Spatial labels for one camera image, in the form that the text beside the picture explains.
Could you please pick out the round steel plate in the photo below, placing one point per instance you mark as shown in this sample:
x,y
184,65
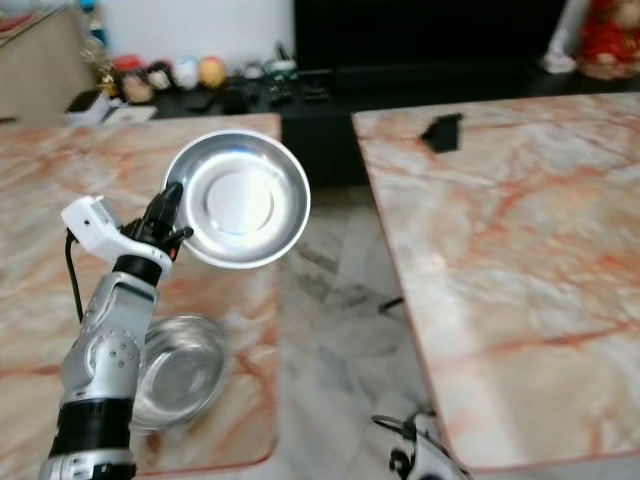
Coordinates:
x,y
240,200

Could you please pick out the black round doll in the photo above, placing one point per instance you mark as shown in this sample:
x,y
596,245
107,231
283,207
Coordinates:
x,y
160,75

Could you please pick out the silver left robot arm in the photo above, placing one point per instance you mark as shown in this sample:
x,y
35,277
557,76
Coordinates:
x,y
105,350

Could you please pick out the red capped doll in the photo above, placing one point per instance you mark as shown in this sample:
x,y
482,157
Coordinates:
x,y
131,78

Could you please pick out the black television console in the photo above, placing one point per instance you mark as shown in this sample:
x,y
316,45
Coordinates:
x,y
320,120

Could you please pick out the black television screen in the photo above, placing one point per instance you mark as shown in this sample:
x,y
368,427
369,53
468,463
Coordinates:
x,y
425,35

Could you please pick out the round steel bowl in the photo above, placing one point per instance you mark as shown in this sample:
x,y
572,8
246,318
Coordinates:
x,y
188,370

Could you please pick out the small black stand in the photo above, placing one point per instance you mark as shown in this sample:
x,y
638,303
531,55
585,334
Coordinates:
x,y
443,131

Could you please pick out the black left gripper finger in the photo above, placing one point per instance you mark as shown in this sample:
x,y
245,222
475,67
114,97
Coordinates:
x,y
165,201
181,234

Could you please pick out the small white box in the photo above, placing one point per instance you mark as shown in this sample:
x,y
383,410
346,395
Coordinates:
x,y
85,106

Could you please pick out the red seated statue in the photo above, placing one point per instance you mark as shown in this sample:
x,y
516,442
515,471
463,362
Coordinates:
x,y
610,40

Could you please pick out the small white figurine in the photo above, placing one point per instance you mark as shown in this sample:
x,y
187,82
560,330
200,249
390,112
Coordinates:
x,y
557,58

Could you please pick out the gold trophy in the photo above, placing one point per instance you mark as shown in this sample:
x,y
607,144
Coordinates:
x,y
97,55

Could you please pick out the beige cardboard box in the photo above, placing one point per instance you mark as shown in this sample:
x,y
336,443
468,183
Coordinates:
x,y
40,60

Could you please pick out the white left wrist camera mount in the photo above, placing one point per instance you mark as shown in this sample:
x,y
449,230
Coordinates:
x,y
93,221

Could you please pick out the white round doll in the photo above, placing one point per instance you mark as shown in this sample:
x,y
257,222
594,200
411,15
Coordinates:
x,y
186,72

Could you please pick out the yellow round doll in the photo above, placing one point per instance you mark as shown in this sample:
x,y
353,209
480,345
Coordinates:
x,y
212,71

